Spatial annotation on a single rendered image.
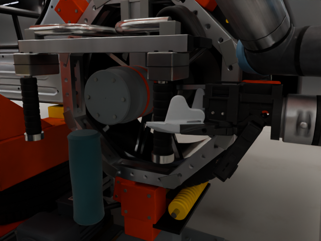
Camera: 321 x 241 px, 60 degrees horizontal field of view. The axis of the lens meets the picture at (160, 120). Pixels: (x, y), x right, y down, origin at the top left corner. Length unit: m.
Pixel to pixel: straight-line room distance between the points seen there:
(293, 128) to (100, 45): 0.39
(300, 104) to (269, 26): 0.12
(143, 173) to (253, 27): 0.54
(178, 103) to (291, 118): 0.16
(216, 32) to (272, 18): 0.28
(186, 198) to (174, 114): 0.46
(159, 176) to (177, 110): 0.40
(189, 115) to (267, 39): 0.16
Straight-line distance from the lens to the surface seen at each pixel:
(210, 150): 0.72
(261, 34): 0.43
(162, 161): 0.52
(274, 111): 0.44
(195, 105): 0.56
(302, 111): 0.44
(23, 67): 0.70
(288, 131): 0.44
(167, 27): 0.52
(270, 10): 0.42
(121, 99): 0.63
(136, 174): 0.84
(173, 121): 0.44
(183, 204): 0.83
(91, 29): 0.67
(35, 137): 0.72
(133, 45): 0.55
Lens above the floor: 0.94
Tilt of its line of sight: 13 degrees down
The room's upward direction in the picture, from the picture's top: straight up
